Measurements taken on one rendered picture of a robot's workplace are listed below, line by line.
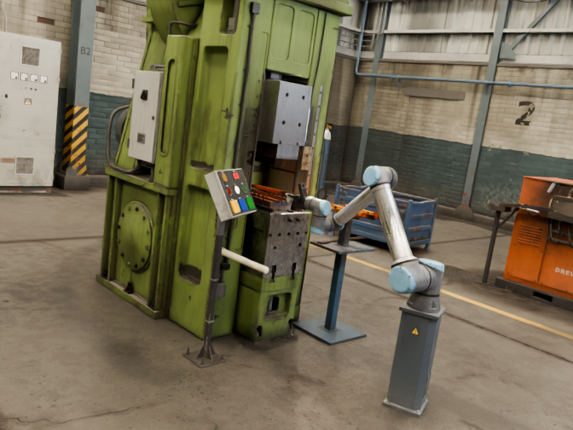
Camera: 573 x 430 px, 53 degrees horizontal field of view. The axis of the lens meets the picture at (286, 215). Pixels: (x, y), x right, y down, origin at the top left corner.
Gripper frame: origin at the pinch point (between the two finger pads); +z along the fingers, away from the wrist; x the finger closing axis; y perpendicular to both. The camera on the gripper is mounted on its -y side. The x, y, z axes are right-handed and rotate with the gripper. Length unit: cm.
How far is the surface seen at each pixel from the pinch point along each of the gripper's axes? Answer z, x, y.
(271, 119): 7, -18, -47
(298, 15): 19, 5, -117
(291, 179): 21.4, 22.7, -5.7
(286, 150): 3.1, -3.7, -28.2
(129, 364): 7, -103, 105
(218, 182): -17, -72, -10
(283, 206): 2.6, 0.3, 9.4
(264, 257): -3.2, -15.8, 42.7
